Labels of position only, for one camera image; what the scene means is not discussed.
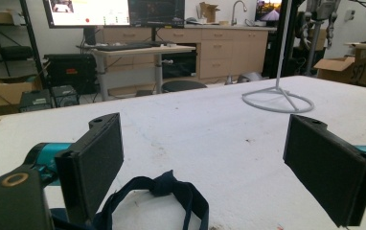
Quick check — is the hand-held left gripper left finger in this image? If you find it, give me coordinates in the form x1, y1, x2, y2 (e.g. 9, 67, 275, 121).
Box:
54, 112, 125, 225

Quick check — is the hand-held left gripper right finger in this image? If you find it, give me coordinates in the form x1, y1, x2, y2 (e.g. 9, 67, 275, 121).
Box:
282, 114, 366, 228

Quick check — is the dark blue cloth strap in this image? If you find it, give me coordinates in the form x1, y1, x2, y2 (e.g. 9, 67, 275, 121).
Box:
50, 170, 210, 230

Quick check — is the black computer box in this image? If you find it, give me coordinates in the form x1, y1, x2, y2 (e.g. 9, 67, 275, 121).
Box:
50, 84, 80, 108
18, 88, 53, 113

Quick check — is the black equipment case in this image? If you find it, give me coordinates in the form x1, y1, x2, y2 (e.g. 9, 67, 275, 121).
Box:
43, 53, 98, 96

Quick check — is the open printed cardboard box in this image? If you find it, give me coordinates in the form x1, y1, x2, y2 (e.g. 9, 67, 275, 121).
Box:
312, 48, 366, 87

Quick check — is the large flat cardboard box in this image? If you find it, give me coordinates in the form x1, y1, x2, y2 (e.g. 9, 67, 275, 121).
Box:
0, 77, 43, 110

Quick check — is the black keyboard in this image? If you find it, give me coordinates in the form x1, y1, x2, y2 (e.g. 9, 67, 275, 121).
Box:
93, 42, 154, 53

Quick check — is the light wooden standing desk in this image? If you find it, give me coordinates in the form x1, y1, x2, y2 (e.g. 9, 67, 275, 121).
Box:
76, 44, 197, 102

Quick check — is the grey metal stand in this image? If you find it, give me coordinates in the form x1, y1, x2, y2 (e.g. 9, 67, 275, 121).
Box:
295, 0, 342, 78

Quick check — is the black bag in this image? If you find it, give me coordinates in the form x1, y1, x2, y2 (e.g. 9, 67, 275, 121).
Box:
0, 45, 34, 61

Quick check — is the black metal shelf rack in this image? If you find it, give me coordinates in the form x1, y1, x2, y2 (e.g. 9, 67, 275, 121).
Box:
0, 0, 47, 88

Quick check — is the bright computer monitor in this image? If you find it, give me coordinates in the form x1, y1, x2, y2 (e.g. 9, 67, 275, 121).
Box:
42, 0, 131, 30

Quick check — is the beige drawer cabinet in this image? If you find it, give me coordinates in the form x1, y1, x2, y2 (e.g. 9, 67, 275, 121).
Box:
102, 24, 270, 84

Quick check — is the dark computer monitor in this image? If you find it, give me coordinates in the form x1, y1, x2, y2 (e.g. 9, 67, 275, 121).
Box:
127, 0, 186, 29

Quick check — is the monitor with purple picture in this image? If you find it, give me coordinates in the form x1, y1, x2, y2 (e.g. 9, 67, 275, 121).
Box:
255, 0, 283, 23

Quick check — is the silver faucet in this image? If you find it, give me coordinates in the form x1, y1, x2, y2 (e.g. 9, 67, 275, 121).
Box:
230, 0, 248, 27

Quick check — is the small open cardboard box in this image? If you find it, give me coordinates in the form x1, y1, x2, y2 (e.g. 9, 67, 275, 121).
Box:
197, 1, 221, 24

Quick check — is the white wire stand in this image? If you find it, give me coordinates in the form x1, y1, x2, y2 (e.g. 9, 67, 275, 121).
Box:
241, 0, 315, 114

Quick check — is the black metal post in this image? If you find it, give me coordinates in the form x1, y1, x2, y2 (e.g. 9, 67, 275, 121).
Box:
268, 0, 301, 79

